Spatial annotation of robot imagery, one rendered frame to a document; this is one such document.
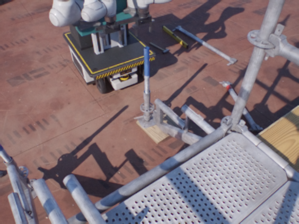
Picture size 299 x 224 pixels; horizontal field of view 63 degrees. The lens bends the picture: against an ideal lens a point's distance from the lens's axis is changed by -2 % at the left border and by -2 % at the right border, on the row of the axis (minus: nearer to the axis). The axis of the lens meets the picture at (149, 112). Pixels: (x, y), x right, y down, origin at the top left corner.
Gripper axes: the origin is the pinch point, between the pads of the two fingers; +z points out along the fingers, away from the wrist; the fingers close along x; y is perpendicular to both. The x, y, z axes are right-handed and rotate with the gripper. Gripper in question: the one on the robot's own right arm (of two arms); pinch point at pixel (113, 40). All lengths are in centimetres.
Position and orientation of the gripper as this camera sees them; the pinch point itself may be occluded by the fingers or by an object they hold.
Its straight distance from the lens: 207.2
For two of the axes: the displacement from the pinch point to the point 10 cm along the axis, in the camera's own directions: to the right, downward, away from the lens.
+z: 0.0, 6.9, 7.2
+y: -5.1, -6.2, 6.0
